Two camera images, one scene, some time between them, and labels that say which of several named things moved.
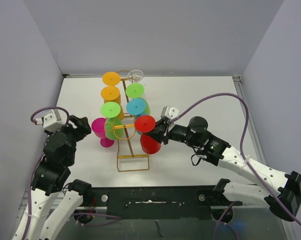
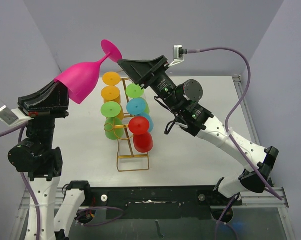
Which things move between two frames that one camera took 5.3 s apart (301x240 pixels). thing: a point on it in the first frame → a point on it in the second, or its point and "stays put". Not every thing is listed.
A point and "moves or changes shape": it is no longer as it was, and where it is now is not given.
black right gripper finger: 82,125 → 55,96
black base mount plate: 157,202 stays put
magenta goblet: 98,128 → 82,78
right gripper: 159,133 → 141,71
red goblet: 144,124 moves or changes shape
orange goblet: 111,78 stays put
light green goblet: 136,90 stays put
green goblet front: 111,110 stays put
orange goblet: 111,93 stays put
